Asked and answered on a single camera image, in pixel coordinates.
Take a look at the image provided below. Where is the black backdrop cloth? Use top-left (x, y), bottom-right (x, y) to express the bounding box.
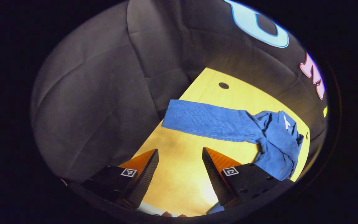
top-left (30, 0), bottom-right (328, 184)

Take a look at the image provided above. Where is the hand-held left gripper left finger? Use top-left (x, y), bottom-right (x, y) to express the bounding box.
top-left (81, 149), bottom-right (159, 209)

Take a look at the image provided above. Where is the blue shirt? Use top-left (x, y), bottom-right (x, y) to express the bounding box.
top-left (161, 99), bottom-right (304, 181)

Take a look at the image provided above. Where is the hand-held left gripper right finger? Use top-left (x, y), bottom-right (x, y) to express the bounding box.
top-left (202, 147), bottom-right (294, 207)

